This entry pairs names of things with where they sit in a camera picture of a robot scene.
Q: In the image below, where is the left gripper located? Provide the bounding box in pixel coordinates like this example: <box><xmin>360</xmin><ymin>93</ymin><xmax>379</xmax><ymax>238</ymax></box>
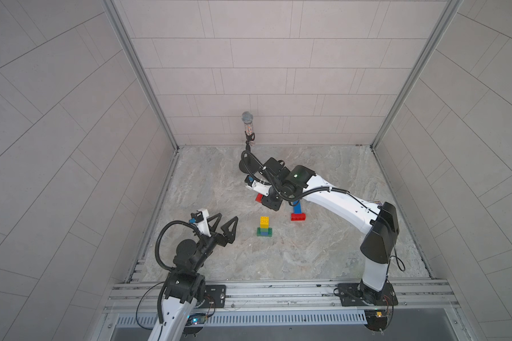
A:
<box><xmin>190</xmin><ymin>214</ymin><xmax>238</xmax><ymax>274</ymax></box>

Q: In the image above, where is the red long lego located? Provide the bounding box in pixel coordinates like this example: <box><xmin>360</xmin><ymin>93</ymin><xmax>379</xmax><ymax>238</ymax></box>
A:
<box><xmin>291</xmin><ymin>213</ymin><xmax>307</xmax><ymax>222</ymax></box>

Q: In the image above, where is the green long lego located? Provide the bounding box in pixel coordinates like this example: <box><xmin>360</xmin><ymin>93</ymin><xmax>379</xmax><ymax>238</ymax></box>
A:
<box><xmin>257</xmin><ymin>227</ymin><xmax>272</xmax><ymax>237</ymax></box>

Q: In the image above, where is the yellow small lego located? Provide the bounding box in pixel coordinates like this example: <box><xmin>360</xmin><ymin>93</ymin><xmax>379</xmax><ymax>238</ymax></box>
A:
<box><xmin>260</xmin><ymin>216</ymin><xmax>270</xmax><ymax>226</ymax></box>

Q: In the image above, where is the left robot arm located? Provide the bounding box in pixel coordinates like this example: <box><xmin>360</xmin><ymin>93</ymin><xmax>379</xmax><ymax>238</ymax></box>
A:
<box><xmin>149</xmin><ymin>211</ymin><xmax>238</xmax><ymax>340</ymax></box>

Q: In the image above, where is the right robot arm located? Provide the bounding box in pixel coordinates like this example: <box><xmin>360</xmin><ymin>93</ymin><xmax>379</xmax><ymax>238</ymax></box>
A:
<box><xmin>245</xmin><ymin>158</ymin><xmax>400</xmax><ymax>305</ymax></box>

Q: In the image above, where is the black microphone stand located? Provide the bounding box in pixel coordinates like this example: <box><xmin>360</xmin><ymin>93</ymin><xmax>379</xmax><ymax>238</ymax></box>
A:
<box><xmin>239</xmin><ymin>133</ymin><xmax>260</xmax><ymax>174</ymax></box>

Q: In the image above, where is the glitter microphone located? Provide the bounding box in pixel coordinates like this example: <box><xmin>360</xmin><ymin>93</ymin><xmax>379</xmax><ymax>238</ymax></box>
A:
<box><xmin>241</xmin><ymin>112</ymin><xmax>254</xmax><ymax>136</ymax></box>

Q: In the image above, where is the left controller board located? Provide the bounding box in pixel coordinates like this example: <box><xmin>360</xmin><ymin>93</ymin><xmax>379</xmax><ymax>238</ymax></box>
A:
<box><xmin>183</xmin><ymin>313</ymin><xmax>208</xmax><ymax>335</ymax></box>

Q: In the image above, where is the controller board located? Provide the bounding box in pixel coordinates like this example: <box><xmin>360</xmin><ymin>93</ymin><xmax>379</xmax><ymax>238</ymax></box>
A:
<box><xmin>364</xmin><ymin>311</ymin><xmax>394</xmax><ymax>332</ymax></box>
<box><xmin>183</xmin><ymin>313</ymin><xmax>208</xmax><ymax>335</ymax></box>

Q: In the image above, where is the right controller board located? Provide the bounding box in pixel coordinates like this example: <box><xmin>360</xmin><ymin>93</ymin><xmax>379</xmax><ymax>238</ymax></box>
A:
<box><xmin>364</xmin><ymin>311</ymin><xmax>394</xmax><ymax>332</ymax></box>

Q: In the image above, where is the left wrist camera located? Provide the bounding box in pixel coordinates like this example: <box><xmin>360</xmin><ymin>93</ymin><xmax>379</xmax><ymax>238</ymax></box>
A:
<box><xmin>189</xmin><ymin>208</ymin><xmax>211</xmax><ymax>237</ymax></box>

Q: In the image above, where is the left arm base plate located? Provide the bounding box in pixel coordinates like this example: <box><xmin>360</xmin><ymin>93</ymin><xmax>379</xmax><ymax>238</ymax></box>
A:
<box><xmin>196</xmin><ymin>285</ymin><xmax>227</xmax><ymax>310</ymax></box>

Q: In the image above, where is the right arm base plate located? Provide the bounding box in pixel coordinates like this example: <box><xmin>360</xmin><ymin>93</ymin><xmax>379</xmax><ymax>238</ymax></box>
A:
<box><xmin>334</xmin><ymin>281</ymin><xmax>398</xmax><ymax>307</ymax></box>

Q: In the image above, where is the vented cable duct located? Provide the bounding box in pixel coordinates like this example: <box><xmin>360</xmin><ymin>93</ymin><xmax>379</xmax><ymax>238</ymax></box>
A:
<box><xmin>117</xmin><ymin>310</ymin><xmax>368</xmax><ymax>328</ymax></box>

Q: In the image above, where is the aluminium front rail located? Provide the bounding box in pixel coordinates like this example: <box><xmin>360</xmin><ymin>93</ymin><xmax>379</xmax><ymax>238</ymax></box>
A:
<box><xmin>102</xmin><ymin>278</ymin><xmax>459</xmax><ymax>314</ymax></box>

